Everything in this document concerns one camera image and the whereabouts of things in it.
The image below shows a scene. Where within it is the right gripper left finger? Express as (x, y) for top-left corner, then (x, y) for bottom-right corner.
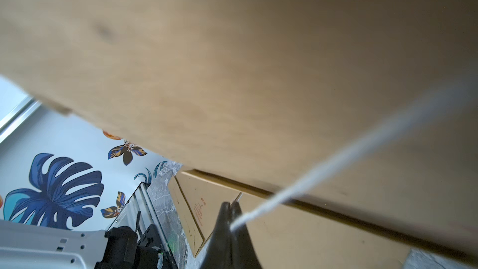
(200, 202), (232, 269)

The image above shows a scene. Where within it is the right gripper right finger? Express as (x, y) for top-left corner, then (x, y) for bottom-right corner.
(230, 201), (263, 269)

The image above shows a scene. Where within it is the brown kraft file bag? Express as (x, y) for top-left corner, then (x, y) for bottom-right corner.
(168, 176), (205, 257)
(176, 171), (411, 269)
(1, 0), (478, 256)

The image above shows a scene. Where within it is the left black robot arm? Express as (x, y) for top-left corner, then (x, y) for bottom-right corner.
(1, 220), (159, 269)

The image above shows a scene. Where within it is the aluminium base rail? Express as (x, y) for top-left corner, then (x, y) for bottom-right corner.
(108, 182), (179, 269)

